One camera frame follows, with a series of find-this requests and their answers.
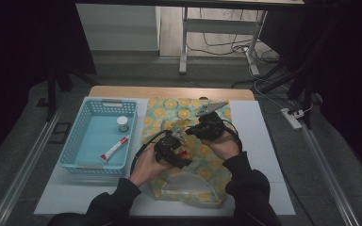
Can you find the metal floor rail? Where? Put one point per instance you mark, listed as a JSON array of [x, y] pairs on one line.
[[28, 163], [325, 169]]

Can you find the blue plastic basket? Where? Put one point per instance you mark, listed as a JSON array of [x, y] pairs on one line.
[[102, 147]]

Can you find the small jar white lid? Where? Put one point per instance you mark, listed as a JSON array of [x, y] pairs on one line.
[[123, 123]]

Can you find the orange print cloth bag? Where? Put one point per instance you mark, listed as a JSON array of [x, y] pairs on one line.
[[207, 166]]

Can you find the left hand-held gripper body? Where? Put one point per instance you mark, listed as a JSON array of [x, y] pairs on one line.
[[168, 146]]

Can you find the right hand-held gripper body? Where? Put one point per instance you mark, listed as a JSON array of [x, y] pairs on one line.
[[210, 125]]

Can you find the white cabinet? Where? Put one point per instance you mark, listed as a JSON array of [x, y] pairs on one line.
[[116, 28]]

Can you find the black metal stand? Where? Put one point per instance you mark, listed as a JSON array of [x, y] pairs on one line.
[[52, 91], [308, 94]]

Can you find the white power strip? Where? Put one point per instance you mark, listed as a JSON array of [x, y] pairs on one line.
[[291, 118]]

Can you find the white metal frame desk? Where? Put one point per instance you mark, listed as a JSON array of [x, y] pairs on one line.
[[220, 26]]

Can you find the person's right hand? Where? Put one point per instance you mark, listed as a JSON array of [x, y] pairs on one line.
[[221, 146]]

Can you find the white tube red cap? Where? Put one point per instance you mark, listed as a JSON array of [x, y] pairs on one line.
[[114, 148]]

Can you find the black floor plate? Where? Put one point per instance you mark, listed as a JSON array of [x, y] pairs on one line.
[[60, 132]]

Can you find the person's left hand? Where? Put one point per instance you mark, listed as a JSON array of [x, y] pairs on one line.
[[146, 166]]

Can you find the white table mat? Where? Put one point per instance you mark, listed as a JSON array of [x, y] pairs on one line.
[[257, 138]]

